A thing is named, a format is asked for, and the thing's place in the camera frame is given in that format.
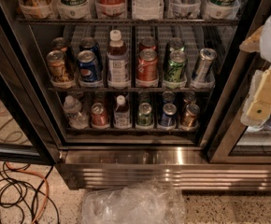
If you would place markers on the red can shelf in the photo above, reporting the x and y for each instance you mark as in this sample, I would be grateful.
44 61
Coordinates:
99 115
147 65

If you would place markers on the clear water bottle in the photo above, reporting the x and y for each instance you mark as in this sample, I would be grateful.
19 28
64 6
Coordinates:
73 108

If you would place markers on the tea bottle middle shelf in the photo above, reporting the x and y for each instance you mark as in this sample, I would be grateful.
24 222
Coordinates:
118 75

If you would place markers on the rear blue can middle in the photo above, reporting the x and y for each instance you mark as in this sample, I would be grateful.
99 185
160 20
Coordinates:
89 43

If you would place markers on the bronze can bottom shelf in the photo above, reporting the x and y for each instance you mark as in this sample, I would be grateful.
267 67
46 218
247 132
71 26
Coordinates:
190 116

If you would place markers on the rear green can middle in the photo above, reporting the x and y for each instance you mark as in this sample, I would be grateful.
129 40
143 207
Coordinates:
173 44

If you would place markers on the red can middle shelf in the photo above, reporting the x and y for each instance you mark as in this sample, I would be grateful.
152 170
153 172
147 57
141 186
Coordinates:
147 65

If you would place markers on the rear red can middle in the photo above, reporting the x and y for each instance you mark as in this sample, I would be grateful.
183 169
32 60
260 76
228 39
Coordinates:
148 42

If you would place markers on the stainless steel fridge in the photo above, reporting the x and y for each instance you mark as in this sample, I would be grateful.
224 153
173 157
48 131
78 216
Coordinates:
219 154

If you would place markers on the blue pepsi can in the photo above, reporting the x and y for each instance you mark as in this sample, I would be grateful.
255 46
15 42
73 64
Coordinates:
88 66

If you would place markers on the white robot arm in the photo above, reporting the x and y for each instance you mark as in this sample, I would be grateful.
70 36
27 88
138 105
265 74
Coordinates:
265 53

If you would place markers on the green can bottom shelf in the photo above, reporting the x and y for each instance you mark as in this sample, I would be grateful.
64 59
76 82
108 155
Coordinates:
144 115

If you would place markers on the silver slim can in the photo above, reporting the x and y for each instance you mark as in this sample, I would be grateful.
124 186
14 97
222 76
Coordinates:
205 59

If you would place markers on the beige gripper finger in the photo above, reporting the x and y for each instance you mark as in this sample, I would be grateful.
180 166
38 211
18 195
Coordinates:
252 43
260 106

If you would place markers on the tea bottle bottom shelf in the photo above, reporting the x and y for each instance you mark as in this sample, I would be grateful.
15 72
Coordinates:
122 118

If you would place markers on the tea bottle shelf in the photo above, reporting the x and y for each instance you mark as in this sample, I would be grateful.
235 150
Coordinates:
118 75
122 118

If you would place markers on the green can shelf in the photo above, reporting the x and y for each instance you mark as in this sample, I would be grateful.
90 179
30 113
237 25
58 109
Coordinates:
144 115
175 66

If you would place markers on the clear plastic bag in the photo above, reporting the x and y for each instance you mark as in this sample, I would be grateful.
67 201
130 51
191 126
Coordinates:
143 203

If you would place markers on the rear gold can middle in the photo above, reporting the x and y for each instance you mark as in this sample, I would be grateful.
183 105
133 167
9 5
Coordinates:
62 44

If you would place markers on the blue can bottom shelf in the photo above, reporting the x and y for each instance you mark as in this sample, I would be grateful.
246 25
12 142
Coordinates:
168 115

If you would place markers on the gold can middle shelf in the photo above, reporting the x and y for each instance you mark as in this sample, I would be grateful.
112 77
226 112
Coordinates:
59 67

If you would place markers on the red can bottom shelf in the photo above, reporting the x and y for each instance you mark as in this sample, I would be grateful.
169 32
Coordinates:
99 115

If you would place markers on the green can middle shelf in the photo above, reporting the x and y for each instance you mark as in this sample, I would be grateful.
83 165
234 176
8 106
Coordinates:
175 66

